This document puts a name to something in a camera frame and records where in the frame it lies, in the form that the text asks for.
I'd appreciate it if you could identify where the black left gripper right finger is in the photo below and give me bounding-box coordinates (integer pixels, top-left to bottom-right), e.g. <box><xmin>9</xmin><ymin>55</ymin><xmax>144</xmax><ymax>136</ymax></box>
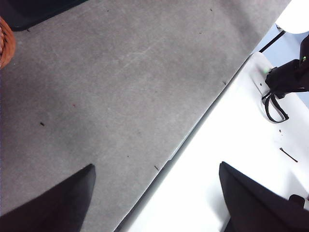
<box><xmin>219</xmin><ymin>161</ymin><xmax>309</xmax><ymax>232</ymax></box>

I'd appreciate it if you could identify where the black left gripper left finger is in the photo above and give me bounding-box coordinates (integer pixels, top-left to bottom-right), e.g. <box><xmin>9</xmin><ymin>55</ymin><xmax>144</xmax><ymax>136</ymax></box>
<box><xmin>0</xmin><ymin>163</ymin><xmax>97</xmax><ymax>232</ymax></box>

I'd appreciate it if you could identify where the white robot mounting platform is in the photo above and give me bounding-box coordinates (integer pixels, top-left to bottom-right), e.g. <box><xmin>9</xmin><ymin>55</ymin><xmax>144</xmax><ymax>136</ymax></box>
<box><xmin>118</xmin><ymin>50</ymin><xmax>309</xmax><ymax>232</ymax></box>

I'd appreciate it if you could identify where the brown wicker basket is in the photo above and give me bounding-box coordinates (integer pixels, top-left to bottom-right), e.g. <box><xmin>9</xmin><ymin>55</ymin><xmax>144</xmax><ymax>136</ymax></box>
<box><xmin>0</xmin><ymin>16</ymin><xmax>16</xmax><ymax>70</ymax></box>

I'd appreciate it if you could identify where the black rectangular tray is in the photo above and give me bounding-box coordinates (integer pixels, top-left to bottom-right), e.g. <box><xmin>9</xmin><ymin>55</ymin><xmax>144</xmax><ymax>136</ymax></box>
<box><xmin>0</xmin><ymin>0</ymin><xmax>90</xmax><ymax>32</ymax></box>

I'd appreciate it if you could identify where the black looped base cable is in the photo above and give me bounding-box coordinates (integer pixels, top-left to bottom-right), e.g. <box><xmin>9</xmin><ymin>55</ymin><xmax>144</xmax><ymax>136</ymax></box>
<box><xmin>262</xmin><ymin>93</ymin><xmax>290</xmax><ymax>123</ymax></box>

